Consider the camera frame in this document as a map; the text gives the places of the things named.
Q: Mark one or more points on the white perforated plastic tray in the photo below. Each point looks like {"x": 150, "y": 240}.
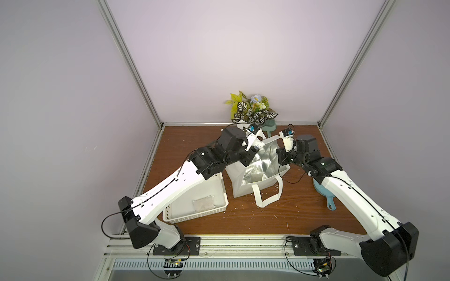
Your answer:
{"x": 182, "y": 208}

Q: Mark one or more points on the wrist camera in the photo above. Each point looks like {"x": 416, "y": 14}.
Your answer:
{"x": 253, "y": 132}
{"x": 287, "y": 136}

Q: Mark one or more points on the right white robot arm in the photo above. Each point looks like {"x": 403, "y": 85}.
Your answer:
{"x": 387, "y": 245}

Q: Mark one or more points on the left connector board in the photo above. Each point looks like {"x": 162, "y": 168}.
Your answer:
{"x": 172, "y": 268}

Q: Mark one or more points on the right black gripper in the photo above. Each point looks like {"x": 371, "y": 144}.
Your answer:
{"x": 282, "y": 156}

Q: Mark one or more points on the artificial potted plant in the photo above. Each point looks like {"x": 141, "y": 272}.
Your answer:
{"x": 251, "y": 110}

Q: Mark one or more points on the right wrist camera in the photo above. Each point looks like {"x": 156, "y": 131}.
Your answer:
{"x": 287, "y": 136}

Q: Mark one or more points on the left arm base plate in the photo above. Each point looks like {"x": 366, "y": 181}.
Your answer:
{"x": 188, "y": 246}

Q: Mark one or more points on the white insulated delivery bag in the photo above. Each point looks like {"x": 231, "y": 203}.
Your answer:
{"x": 263, "y": 172}

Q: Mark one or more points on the green small scoop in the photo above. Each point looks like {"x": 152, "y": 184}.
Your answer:
{"x": 269, "y": 127}

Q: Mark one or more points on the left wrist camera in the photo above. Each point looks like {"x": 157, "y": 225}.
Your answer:
{"x": 253, "y": 132}

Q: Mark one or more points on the right connector board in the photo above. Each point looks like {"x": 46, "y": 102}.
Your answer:
{"x": 323, "y": 267}

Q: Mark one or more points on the aluminium front rail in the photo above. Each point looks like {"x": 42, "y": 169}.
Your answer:
{"x": 212, "y": 246}

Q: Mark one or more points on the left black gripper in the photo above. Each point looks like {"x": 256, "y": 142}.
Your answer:
{"x": 248, "y": 156}

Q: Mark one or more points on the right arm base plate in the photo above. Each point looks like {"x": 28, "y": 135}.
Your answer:
{"x": 308, "y": 246}

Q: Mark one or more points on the connector board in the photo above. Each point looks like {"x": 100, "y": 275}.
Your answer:
{"x": 172, "y": 268}
{"x": 323, "y": 267}

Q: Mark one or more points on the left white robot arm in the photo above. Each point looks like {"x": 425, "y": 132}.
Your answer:
{"x": 140, "y": 214}

